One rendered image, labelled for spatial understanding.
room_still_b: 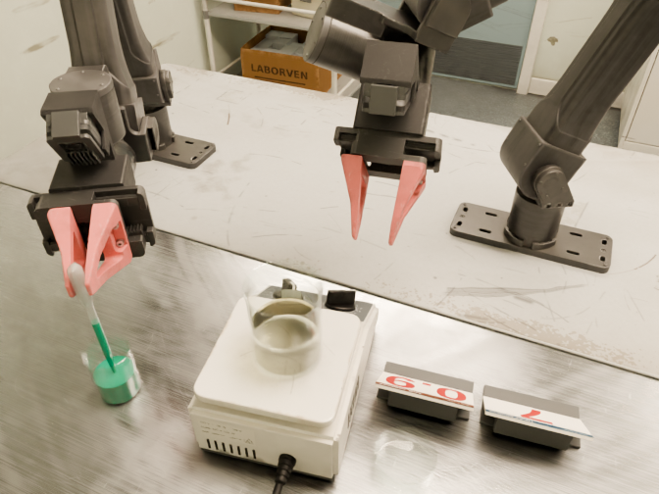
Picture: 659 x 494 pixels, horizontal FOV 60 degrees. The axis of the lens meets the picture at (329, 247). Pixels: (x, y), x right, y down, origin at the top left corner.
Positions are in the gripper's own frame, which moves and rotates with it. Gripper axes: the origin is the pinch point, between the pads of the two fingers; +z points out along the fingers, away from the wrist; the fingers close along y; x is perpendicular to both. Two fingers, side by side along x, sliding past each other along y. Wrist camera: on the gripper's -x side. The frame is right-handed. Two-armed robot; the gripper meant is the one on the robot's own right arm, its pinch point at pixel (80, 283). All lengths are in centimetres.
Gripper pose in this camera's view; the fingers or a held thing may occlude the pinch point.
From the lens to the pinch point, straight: 52.1
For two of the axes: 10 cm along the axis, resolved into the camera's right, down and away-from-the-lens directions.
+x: 0.0, 7.5, 6.6
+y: 9.9, -1.1, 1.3
